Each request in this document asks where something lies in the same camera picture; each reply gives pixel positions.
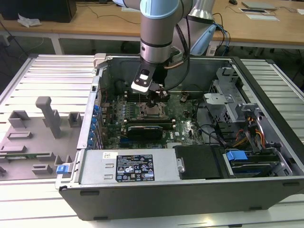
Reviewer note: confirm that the crumpled white paper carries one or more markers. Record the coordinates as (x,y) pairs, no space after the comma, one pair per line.
(29,21)

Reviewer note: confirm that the black computer mouse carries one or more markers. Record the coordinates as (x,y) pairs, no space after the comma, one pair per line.
(232,2)

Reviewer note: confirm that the silver CPU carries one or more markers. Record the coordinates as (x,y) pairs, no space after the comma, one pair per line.
(154,112)

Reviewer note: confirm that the flat white framed device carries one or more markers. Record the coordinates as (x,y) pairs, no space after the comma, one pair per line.
(253,10)

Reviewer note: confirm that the grey parts rack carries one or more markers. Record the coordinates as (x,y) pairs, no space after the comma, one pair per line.
(35,142)

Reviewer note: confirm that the pale blue teach pendant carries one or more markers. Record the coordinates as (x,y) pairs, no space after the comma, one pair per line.
(203,40)

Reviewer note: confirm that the white paper sheet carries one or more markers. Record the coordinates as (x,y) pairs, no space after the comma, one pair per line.
(130,9)

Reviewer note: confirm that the green RAM stick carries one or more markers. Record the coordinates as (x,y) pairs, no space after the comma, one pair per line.
(21,156)

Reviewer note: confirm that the hard disk in blue carrier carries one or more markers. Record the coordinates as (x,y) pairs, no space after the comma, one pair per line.
(236,157)

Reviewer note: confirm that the grey power supply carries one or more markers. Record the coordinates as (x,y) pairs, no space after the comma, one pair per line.
(95,166)

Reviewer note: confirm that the green motherboard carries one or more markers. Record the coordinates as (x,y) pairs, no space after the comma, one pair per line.
(185,128)

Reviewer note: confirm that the black PC case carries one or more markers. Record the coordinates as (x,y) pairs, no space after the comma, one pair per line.
(166,202)

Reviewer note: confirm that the CPU socket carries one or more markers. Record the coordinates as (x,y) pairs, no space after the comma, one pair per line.
(143,117)

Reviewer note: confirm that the blue case latch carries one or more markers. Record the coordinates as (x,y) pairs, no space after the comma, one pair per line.
(61,170)

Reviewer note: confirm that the silver drive cage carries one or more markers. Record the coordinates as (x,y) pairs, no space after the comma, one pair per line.
(221,102)

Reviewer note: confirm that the silver laptop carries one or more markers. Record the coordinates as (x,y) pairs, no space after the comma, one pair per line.
(259,5)

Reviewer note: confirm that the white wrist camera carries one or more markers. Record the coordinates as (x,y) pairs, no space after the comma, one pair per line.
(142,86)

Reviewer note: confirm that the black graphics card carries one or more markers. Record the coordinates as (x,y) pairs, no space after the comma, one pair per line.
(145,134)

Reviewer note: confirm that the black drive bay box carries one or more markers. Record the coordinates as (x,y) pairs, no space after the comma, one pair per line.
(199,164)

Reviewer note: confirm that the black RAM slot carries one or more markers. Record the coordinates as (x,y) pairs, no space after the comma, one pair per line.
(134,97)
(134,94)

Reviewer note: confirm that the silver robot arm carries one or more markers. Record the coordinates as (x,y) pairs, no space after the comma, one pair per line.
(155,31)

